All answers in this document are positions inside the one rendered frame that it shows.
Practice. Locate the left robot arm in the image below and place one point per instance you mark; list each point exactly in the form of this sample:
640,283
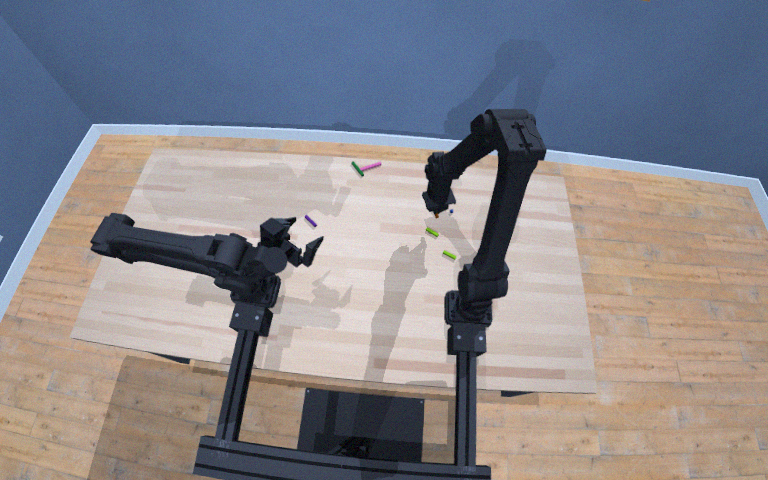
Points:
186,252

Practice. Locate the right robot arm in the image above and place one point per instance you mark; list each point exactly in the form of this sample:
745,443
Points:
519,150

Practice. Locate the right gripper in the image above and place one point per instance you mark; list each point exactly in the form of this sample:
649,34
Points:
438,202

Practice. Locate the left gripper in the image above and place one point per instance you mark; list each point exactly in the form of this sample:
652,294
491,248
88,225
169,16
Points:
311,247

